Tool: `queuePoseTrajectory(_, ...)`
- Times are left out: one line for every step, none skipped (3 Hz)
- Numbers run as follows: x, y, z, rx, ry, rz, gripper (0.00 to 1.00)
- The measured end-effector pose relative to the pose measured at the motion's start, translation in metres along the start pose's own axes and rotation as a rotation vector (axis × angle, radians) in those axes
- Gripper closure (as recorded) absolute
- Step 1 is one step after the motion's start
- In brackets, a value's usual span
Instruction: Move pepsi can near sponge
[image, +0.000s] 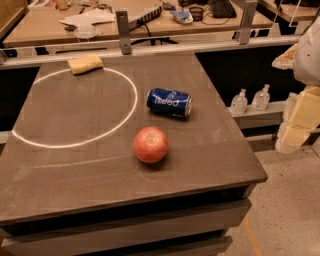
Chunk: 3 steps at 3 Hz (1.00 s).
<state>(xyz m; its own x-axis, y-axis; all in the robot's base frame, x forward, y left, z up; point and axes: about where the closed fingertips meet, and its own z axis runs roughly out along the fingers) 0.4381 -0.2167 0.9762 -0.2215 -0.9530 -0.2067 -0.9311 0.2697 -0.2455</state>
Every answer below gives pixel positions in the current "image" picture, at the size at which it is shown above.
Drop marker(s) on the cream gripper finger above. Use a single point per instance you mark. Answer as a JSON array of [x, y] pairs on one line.
[[303, 110], [290, 139]]

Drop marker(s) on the blue pepsi can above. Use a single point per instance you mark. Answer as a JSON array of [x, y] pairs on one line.
[[170, 102]]

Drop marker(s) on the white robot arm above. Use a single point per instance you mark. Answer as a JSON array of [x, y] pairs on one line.
[[303, 58]]

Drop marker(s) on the yellow sponge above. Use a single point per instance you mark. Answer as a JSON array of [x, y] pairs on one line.
[[84, 64]]

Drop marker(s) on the right clear sanitizer bottle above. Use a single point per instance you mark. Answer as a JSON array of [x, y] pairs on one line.
[[261, 98]]

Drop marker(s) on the clear sanitizer bottle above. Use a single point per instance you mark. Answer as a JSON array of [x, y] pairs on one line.
[[261, 98], [239, 103]]

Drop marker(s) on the left clear sanitizer bottle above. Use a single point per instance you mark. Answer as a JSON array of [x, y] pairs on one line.
[[239, 103]]

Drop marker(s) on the upper cabinet drawer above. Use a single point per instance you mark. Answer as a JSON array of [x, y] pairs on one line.
[[174, 227]]

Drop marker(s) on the cabinet drawer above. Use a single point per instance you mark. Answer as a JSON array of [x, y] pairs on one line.
[[205, 247], [174, 227]]

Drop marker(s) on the black keyboard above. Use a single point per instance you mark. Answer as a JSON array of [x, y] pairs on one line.
[[222, 9]]

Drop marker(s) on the lower cabinet drawer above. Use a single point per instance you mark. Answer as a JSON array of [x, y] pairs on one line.
[[205, 247]]

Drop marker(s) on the red apple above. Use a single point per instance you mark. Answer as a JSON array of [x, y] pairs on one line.
[[150, 145]]

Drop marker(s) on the black round cup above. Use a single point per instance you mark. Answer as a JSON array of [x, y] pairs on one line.
[[197, 13]]

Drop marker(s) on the blue white packet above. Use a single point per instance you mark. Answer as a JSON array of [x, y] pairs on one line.
[[182, 17]]

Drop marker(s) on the grey power strip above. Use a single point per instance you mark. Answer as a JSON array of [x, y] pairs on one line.
[[144, 17]]

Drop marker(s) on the white papers on desk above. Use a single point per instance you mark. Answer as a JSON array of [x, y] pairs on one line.
[[94, 16]]

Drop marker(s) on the clear plastic lid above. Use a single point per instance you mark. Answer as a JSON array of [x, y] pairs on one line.
[[85, 31]]

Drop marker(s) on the right grey metal post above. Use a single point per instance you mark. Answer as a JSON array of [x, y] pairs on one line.
[[246, 21]]

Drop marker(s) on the grey metal post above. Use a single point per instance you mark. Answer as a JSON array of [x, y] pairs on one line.
[[246, 21], [123, 31]]

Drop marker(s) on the left grey metal post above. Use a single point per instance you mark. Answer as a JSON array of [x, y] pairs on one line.
[[123, 31]]

